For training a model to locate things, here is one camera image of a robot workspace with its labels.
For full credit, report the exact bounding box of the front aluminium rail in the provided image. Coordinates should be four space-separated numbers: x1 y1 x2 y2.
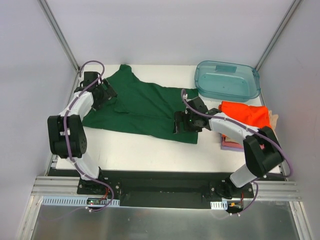
31 176 303 202

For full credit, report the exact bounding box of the left white cable duct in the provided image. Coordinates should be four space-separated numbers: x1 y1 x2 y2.
42 196 120 208

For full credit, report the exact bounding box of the left aluminium side rail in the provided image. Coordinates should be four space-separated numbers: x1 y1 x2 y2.
16 71 85 240

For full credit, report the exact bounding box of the aluminium frame post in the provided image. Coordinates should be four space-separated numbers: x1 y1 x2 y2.
37 0 80 73
255 0 303 71

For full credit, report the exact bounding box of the teal plastic bin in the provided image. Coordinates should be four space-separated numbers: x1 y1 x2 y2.
194 60 261 103

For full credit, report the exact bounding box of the left aluminium frame post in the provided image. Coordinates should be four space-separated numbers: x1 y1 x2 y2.
37 0 80 73

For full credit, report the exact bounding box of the green t shirt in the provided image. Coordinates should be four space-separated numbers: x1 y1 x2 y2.
82 64 198 145

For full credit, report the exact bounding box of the beige folded t shirt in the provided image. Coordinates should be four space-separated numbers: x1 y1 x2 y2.
223 113 280 145

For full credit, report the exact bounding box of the pink folded t shirt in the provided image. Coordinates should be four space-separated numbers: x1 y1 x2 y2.
221 136 243 149

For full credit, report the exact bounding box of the white cable duct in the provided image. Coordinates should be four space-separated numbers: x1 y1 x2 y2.
210 200 228 211
42 196 120 208

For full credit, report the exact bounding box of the orange folded t shirt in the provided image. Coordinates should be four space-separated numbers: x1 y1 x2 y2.
218 101 273 129

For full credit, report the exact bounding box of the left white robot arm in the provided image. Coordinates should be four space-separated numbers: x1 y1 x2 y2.
47 71 117 195

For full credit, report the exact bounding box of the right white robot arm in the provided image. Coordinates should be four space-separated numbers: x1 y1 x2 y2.
173 94 286 198

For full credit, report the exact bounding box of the right white cable duct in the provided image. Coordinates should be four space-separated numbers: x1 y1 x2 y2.
210 200 228 211

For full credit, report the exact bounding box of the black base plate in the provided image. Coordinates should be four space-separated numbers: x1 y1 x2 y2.
47 168 287 210

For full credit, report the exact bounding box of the right aluminium frame post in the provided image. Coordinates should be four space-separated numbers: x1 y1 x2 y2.
255 0 303 71

